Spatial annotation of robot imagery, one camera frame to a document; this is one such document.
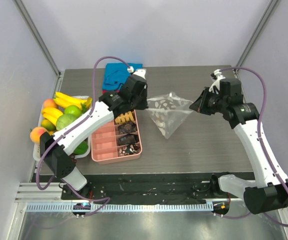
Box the clear zip top bag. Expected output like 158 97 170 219
146 92 193 139

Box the green apple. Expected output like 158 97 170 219
64 105 82 118

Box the green cabbage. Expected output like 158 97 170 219
56 114 77 131

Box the green bell pepper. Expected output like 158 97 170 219
73 141 88 155

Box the peach fruit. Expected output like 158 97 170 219
30 126 48 145
43 98 58 109

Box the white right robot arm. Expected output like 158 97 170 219
189 78 288 215

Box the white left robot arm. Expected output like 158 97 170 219
39 68 148 200

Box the blue folded cloth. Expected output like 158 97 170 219
102 63 130 92

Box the magenta folded cloth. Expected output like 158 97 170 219
102 89 119 94

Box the yellow insect print rolled tie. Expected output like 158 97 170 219
114 111 135 125

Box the pink divided organizer tray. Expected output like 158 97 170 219
91 110 142 165

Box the black pink floral rolled tie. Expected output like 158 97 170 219
118 144 140 157

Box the yellow banana bunch upper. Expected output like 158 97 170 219
53 92 92 110

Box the yellow banana bunch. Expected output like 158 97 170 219
53 92 92 110
41 107 63 126

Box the yellow banana bunch lower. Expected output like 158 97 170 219
41 107 63 126

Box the yellow green mango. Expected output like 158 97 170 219
41 119 56 131

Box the white plastic fruit basket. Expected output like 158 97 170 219
33 95 92 162

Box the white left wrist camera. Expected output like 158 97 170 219
127 66 146 79

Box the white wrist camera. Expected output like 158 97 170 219
208 69 226 94
127 66 146 79

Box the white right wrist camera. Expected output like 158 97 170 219
208 69 226 94

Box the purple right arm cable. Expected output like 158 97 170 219
216 66 288 228

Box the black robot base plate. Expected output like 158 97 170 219
61 172 257 205

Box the aluminium frame rail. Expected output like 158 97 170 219
15 182 67 203

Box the white slotted cable duct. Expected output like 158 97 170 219
26 202 213 213

